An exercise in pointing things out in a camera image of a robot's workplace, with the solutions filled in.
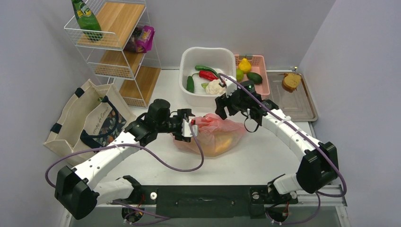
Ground dark green cucumber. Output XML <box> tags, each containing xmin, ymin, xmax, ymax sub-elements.
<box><xmin>186</xmin><ymin>76</ymin><xmax>195</xmax><ymax>93</ymax></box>

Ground pink plastic grocery bag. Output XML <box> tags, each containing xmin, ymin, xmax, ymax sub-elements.
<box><xmin>172</xmin><ymin>113</ymin><xmax>247</xmax><ymax>157</ymax></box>

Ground beige canvas tote bag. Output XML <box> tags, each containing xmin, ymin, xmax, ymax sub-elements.
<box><xmin>44</xmin><ymin>80</ymin><xmax>136</xmax><ymax>166</ymax></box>

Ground slice of bread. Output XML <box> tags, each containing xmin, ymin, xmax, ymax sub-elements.
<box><xmin>282</xmin><ymin>73</ymin><xmax>302</xmax><ymax>92</ymax></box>

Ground green lime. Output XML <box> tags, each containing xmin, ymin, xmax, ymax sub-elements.
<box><xmin>236</xmin><ymin>69</ymin><xmax>244</xmax><ymax>82</ymax></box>

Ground pink plastic basket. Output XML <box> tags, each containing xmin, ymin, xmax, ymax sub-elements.
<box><xmin>234</xmin><ymin>54</ymin><xmax>270</xmax><ymax>99</ymax></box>

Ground red chili pepper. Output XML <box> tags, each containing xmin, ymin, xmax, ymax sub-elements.
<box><xmin>193</xmin><ymin>70</ymin><xmax>218</xmax><ymax>81</ymax></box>

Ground white plastic tub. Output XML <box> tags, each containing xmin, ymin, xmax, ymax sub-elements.
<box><xmin>178</xmin><ymin>47</ymin><xmax>236</xmax><ymax>108</ymax></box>

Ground metal tray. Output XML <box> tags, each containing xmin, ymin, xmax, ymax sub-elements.
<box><xmin>268</xmin><ymin>71</ymin><xmax>318</xmax><ymax>122</ymax></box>

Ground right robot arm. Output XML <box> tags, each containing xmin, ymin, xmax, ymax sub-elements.
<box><xmin>215</xmin><ymin>90</ymin><xmax>340</xmax><ymax>203</ymax></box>

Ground purple snack packet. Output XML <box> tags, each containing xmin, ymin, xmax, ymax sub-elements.
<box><xmin>124</xmin><ymin>26</ymin><xmax>155</xmax><ymax>53</ymax></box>

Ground dark green avocado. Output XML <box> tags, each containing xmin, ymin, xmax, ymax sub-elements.
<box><xmin>246</xmin><ymin>72</ymin><xmax>263</xmax><ymax>85</ymax></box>

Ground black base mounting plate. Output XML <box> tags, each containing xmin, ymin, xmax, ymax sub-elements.
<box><xmin>118</xmin><ymin>185</ymin><xmax>298</xmax><ymax>218</ymax></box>

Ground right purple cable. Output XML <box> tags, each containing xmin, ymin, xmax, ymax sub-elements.
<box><xmin>218</xmin><ymin>73</ymin><xmax>348</xmax><ymax>226</ymax></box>

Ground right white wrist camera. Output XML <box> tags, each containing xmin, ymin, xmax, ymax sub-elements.
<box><xmin>218</xmin><ymin>73</ymin><xmax>237</xmax><ymax>97</ymax></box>

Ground white wire wooden shelf rack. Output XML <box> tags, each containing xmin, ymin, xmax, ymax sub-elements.
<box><xmin>64</xmin><ymin>0</ymin><xmax>161</xmax><ymax>108</ymax></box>

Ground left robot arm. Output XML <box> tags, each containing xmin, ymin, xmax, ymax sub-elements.
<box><xmin>54</xmin><ymin>99</ymin><xmax>197</xmax><ymax>220</ymax></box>

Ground long green chili pepper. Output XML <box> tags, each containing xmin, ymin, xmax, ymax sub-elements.
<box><xmin>194</xmin><ymin>65</ymin><xmax>218</xmax><ymax>78</ymax></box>

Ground white cauliflower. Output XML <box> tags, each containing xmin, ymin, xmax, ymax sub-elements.
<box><xmin>205</xmin><ymin>79</ymin><xmax>226</xmax><ymax>95</ymax></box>

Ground green glass bottle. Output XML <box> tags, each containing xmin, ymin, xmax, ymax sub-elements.
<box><xmin>71</xmin><ymin>0</ymin><xmax>103</xmax><ymax>42</ymax></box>

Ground yellow pear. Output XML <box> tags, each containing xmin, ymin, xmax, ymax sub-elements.
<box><xmin>238</xmin><ymin>57</ymin><xmax>252</xmax><ymax>74</ymax></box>

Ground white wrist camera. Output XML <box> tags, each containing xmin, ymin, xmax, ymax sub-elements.
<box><xmin>218</xmin><ymin>73</ymin><xmax>237</xmax><ymax>97</ymax></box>
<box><xmin>182</xmin><ymin>120</ymin><xmax>198</xmax><ymax>138</ymax></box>

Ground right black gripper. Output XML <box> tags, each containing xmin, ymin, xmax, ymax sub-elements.
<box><xmin>216</xmin><ymin>85</ymin><xmax>249</xmax><ymax>120</ymax></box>

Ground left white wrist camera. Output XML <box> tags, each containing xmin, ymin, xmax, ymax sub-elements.
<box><xmin>182</xmin><ymin>120</ymin><xmax>198</xmax><ymax>138</ymax></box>

